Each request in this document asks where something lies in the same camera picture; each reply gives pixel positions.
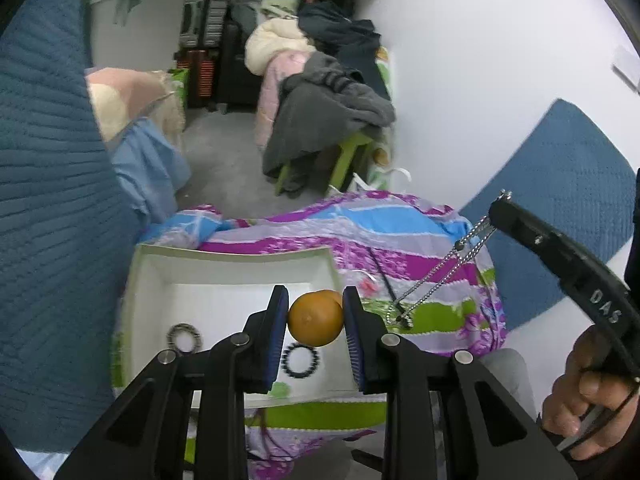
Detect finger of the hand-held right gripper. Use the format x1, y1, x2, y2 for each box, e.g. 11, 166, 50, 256
488, 191, 585, 287

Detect navy jacket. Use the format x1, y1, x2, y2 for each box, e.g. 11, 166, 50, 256
298, 1, 391, 101

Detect grey suitcase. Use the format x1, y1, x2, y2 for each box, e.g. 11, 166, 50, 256
180, 0, 232, 51

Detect silver chain necklace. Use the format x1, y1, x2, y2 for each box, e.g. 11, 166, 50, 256
387, 190, 513, 331

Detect cream coat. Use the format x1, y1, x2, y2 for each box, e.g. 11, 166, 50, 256
245, 19, 316, 78

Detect fruit print bag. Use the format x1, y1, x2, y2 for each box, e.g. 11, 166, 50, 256
367, 47, 393, 186

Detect pink cream bedding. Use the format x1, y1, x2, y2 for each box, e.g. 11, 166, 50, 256
85, 67, 186, 143

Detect person's right hand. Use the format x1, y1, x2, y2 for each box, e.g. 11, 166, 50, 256
542, 327, 640, 461

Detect red black suitcase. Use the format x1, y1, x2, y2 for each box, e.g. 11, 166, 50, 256
175, 49, 221, 111

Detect silver bead bracelet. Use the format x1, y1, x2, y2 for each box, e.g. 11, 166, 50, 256
166, 323, 203, 352

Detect light blue star blanket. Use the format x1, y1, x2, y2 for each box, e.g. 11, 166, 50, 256
17, 449, 76, 480

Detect striped floral cloth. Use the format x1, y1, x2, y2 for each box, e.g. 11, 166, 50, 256
111, 192, 508, 480

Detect light blue sheet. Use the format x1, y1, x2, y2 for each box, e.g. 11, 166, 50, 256
110, 117, 193, 226

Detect pink blanket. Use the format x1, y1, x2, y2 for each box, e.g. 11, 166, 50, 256
255, 51, 316, 151

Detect green cardboard box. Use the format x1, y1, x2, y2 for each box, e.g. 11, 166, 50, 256
120, 242, 363, 403

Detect green plastic stool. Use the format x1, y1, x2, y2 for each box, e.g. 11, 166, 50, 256
274, 130, 376, 198

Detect green bag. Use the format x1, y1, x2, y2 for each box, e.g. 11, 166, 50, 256
167, 67, 190, 111

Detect small blue quilted cushion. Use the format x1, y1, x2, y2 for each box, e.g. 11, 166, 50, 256
459, 99, 640, 331

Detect white wall socket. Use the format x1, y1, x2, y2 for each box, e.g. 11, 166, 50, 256
612, 45, 640, 93

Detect large blue quilted cushion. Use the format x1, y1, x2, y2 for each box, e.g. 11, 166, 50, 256
0, 0, 146, 453

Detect grey hoodie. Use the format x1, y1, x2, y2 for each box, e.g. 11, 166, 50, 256
262, 52, 397, 181

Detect person's right leg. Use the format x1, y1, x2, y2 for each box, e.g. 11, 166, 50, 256
480, 347, 538, 421

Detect black cord necklace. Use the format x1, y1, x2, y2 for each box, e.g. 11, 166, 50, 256
369, 247, 401, 311

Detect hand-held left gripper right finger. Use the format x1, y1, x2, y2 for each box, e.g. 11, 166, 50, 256
341, 286, 581, 480

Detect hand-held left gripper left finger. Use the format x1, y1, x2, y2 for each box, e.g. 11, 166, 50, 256
52, 284, 291, 480

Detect black bead bracelet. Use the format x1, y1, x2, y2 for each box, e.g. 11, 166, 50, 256
281, 342, 321, 378

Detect orange fruit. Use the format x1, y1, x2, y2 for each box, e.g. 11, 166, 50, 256
287, 289, 346, 347

